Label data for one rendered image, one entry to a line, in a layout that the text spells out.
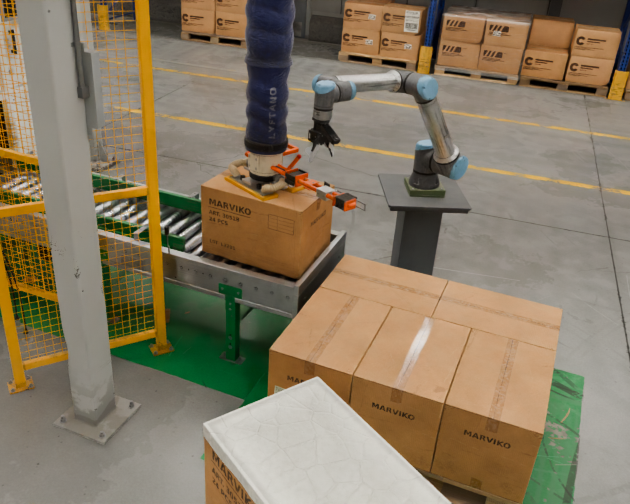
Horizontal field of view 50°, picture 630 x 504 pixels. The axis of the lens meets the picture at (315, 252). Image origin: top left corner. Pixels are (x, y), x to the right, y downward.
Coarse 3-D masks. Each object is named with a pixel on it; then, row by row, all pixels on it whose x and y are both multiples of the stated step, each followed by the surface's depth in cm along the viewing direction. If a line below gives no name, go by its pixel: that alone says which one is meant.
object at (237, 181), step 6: (240, 174) 363; (228, 180) 358; (234, 180) 356; (240, 180) 356; (240, 186) 351; (246, 186) 350; (252, 186) 350; (258, 186) 346; (252, 192) 345; (258, 192) 344; (258, 198) 342; (264, 198) 340; (270, 198) 342
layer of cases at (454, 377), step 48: (336, 288) 348; (384, 288) 351; (432, 288) 355; (480, 288) 358; (288, 336) 309; (336, 336) 311; (384, 336) 314; (432, 336) 316; (480, 336) 319; (528, 336) 321; (288, 384) 305; (336, 384) 294; (384, 384) 284; (432, 384) 286; (480, 384) 288; (528, 384) 290; (384, 432) 295; (432, 432) 284; (480, 432) 275; (528, 432) 266; (480, 480) 286; (528, 480) 276
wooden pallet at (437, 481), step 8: (424, 472) 295; (432, 480) 307; (440, 480) 294; (448, 480) 292; (440, 488) 303; (448, 488) 303; (456, 488) 304; (464, 488) 291; (472, 488) 289; (448, 496) 299; (456, 496) 300; (464, 496) 300; (472, 496) 300; (480, 496) 301; (488, 496) 287; (496, 496) 286
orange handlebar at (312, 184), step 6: (288, 144) 375; (288, 150) 367; (294, 150) 369; (246, 156) 360; (276, 168) 344; (282, 174) 340; (300, 180) 332; (306, 180) 334; (312, 180) 331; (306, 186) 329; (312, 186) 326; (318, 186) 328; (336, 192) 322; (330, 198) 318; (348, 204) 311; (354, 204) 312
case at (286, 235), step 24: (240, 168) 376; (216, 192) 351; (240, 192) 348; (288, 192) 352; (312, 192) 354; (216, 216) 358; (240, 216) 351; (264, 216) 344; (288, 216) 337; (312, 216) 346; (216, 240) 365; (240, 240) 357; (264, 240) 350; (288, 240) 344; (312, 240) 355; (264, 264) 357; (288, 264) 350
